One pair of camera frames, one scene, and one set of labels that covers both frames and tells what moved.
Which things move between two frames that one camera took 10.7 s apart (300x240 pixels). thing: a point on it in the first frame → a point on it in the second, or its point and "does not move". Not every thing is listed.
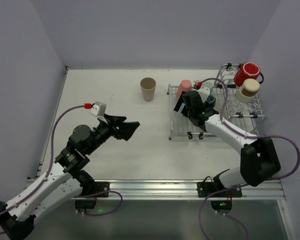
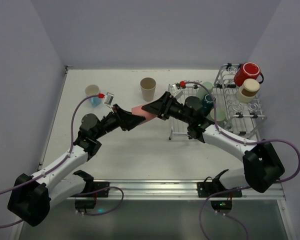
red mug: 246,70 does not move
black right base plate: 204,189 does not move
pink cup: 185,85 → 138,110
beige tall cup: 148,85 does not move
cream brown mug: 246,93 does not move
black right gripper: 184,105 → 165,105
